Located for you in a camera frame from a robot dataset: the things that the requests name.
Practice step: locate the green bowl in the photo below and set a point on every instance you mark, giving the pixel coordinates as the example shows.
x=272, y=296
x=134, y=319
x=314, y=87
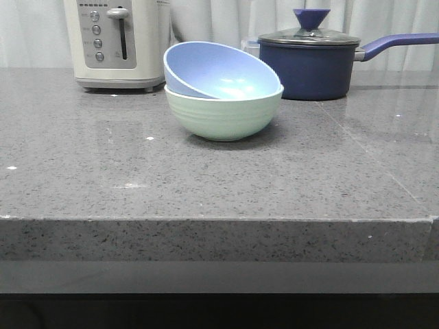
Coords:
x=223, y=119

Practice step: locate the blue bowl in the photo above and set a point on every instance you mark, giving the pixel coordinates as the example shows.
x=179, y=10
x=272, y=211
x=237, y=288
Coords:
x=216, y=71

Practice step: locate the clear plastic container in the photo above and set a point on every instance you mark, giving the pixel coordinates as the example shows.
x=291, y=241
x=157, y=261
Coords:
x=251, y=45

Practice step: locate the dark blue saucepan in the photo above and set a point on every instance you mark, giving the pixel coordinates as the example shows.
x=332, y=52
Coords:
x=323, y=72

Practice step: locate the cream white toaster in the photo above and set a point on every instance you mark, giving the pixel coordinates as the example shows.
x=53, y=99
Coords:
x=118, y=43

